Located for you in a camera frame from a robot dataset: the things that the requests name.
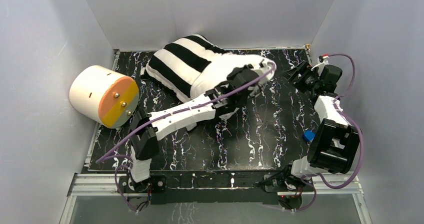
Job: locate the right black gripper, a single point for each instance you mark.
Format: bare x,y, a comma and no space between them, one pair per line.
303,69

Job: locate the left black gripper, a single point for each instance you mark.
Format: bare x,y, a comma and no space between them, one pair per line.
250,75

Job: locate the white pillow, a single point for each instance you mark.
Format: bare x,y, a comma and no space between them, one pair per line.
229,72

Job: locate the black white striped pillowcase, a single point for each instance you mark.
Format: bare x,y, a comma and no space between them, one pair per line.
179,64

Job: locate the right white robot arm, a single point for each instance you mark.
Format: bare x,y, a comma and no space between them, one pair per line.
335,143

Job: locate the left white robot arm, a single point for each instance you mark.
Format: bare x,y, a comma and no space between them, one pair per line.
148,129

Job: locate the small blue object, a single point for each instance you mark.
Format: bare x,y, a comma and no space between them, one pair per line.
308,136

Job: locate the white orange cylinder roll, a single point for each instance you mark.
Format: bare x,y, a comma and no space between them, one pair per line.
105,96

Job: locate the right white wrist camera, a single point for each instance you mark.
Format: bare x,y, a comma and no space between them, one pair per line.
322,60

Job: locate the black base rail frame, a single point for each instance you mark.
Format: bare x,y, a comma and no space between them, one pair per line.
265,187

